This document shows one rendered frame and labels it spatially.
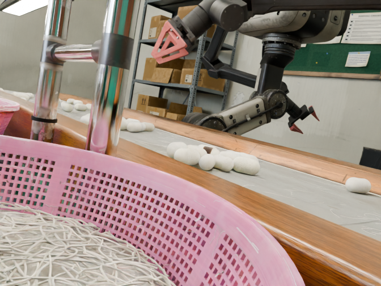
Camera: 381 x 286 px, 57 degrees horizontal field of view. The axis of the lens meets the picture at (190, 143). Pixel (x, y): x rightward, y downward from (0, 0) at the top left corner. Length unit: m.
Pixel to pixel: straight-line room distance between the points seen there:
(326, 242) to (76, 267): 0.11
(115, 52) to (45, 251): 0.14
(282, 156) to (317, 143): 2.18
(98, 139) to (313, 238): 0.16
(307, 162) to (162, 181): 0.41
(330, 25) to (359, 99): 1.44
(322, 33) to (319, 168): 0.78
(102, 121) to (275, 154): 0.42
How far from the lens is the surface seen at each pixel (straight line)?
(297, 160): 0.60
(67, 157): 0.25
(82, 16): 5.52
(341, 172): 0.56
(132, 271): 0.18
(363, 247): 0.18
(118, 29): 0.26
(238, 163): 0.44
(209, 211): 0.17
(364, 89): 2.69
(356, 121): 2.67
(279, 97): 1.30
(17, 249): 0.18
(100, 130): 0.26
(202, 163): 0.41
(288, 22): 1.21
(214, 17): 0.80
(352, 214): 0.36
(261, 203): 0.20
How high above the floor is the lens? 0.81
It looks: 6 degrees down
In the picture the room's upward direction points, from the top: 10 degrees clockwise
